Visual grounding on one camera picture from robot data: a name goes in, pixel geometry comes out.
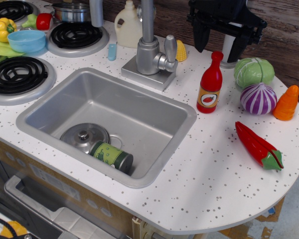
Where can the grey right support pole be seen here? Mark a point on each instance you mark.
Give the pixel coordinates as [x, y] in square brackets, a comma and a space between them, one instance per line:
[227, 45]

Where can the cream toy detergent jug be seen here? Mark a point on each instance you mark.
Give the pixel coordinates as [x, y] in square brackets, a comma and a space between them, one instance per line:
[128, 27]

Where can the orange toy carrot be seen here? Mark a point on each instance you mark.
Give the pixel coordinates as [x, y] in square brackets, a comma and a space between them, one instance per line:
[287, 104]

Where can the yellow object bottom left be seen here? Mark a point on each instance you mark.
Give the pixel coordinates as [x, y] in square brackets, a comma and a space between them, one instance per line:
[18, 228]

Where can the green toy cabbage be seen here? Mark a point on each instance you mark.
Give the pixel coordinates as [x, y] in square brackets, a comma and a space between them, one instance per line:
[254, 70]

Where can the yellow toy corn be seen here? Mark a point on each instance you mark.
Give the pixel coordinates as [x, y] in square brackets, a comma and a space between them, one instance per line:
[181, 54]

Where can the light blue toy bowl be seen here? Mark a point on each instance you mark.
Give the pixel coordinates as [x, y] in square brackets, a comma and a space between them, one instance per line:
[27, 41]

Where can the yellow toy bell pepper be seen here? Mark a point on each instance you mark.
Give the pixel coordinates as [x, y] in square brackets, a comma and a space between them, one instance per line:
[7, 26]

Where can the grey oven door handle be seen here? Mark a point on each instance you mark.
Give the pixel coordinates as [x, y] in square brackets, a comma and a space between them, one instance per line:
[71, 224]

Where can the light blue small block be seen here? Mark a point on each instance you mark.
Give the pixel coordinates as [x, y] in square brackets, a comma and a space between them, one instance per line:
[112, 52]

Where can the grey support pole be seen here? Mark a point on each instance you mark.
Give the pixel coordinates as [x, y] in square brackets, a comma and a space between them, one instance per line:
[227, 45]
[96, 12]

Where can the red toy tomato piece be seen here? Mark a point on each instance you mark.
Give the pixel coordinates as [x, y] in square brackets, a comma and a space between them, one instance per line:
[43, 21]

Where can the green label tin can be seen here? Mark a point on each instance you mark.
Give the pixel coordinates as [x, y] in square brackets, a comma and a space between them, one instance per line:
[112, 156]

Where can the steel cooking pot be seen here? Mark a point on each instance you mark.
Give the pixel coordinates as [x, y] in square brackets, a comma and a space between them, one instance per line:
[70, 12]

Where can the black burner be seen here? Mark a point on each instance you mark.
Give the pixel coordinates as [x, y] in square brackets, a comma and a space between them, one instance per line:
[24, 79]
[17, 10]
[73, 40]

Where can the black front left burner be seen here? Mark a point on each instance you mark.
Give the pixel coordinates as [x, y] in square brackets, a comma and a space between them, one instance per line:
[24, 79]

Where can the grey toy sink basin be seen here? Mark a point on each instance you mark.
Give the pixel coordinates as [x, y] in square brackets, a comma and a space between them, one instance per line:
[145, 124]

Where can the light green toy vegetable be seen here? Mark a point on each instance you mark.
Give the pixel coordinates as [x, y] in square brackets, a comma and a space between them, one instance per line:
[31, 21]

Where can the black rear right burner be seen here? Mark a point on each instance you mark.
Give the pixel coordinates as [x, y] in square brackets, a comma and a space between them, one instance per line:
[73, 40]

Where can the green toy pea pod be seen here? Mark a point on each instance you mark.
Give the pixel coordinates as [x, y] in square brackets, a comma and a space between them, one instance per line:
[6, 50]

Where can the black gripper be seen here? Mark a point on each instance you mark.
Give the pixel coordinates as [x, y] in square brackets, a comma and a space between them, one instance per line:
[231, 17]

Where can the red sauce bottle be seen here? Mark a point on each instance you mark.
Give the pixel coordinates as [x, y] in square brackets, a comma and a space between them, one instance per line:
[210, 85]

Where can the silver toy faucet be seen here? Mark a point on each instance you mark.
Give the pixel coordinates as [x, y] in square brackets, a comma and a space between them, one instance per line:
[150, 66]

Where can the red toy chili pepper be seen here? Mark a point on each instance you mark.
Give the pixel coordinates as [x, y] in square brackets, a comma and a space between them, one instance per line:
[265, 154]

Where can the black rear left burner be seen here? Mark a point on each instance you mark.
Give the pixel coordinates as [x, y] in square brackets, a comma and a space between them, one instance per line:
[17, 10]

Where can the purple toy onion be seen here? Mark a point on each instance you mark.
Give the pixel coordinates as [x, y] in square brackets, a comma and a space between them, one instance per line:
[258, 99]

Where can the steel pot lid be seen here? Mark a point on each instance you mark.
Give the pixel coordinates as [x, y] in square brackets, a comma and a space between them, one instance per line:
[84, 136]

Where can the grey left support pole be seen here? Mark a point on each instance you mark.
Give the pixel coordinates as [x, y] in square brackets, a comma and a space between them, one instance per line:
[96, 12]

